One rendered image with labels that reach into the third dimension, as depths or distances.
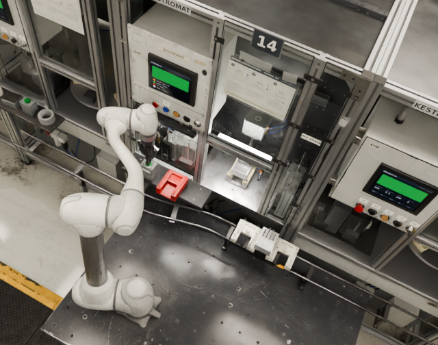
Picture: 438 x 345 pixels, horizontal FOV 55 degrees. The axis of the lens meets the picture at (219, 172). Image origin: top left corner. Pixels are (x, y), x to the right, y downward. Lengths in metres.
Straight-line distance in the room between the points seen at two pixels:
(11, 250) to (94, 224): 1.75
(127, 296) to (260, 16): 1.40
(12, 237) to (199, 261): 1.56
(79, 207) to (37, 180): 2.00
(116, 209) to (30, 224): 1.85
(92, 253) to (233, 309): 0.89
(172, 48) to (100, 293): 1.18
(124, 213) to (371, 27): 1.25
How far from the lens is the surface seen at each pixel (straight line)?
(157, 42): 1.93
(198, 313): 2.43
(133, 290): 2.17
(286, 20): 1.81
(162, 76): 2.00
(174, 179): 2.47
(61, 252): 3.37
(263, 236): 2.38
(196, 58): 1.86
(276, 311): 2.50
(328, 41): 1.77
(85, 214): 1.76
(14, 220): 3.59
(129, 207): 1.75
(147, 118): 2.08
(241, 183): 2.55
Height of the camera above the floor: 2.99
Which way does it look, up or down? 54 degrees down
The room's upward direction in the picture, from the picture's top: 12 degrees clockwise
